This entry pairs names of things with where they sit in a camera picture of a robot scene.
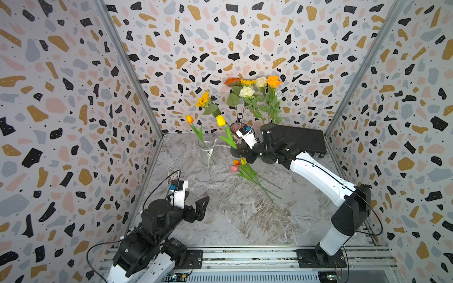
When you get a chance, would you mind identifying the cream rose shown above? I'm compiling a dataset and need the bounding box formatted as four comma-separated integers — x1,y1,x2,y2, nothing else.
256,77,271,123
239,86,264,123

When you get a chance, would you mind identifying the orange rose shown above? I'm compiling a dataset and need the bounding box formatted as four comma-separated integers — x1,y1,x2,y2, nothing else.
268,76,283,124

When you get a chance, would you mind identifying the yellow sunflower large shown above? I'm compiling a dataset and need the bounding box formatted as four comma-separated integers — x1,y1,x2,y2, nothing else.
240,80,256,87

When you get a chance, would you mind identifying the yellow sunflower small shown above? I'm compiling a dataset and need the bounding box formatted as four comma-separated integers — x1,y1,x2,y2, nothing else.
196,90,222,118

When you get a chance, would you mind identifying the white rose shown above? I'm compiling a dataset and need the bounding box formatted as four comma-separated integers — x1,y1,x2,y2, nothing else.
273,90,283,123

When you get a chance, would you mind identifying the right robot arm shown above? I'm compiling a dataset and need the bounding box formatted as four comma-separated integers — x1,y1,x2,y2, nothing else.
235,123,372,267

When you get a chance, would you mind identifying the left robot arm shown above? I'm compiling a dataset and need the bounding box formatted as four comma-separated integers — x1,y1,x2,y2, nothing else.
106,196,210,283

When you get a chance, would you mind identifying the orange red tulip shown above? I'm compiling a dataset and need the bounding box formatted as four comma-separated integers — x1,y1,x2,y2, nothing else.
233,160,266,182

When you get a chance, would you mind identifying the small picture card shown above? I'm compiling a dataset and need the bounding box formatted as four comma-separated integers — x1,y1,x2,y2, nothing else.
167,170,180,185

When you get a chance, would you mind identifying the pink tulip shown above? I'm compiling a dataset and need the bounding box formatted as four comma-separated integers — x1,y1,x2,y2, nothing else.
231,164,280,204

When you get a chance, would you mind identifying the pink glass vase with ribbon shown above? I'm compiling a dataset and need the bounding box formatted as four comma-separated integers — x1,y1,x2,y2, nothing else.
230,122,248,158

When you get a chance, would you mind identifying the black case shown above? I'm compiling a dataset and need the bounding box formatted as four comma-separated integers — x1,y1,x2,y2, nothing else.
270,125,327,158

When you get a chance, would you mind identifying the clear glass vase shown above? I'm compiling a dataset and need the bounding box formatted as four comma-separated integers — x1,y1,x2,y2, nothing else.
198,137,217,167

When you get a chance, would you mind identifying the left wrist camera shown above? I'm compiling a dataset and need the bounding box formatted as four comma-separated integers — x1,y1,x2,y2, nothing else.
169,179,188,209

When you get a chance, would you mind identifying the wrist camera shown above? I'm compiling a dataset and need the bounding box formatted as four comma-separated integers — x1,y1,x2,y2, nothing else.
169,179,188,209
236,125,259,149

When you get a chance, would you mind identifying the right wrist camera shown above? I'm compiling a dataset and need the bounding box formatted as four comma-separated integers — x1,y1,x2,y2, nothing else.
236,125,259,149

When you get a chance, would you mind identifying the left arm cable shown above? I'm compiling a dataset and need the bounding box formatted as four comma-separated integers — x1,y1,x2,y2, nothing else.
85,169,182,283

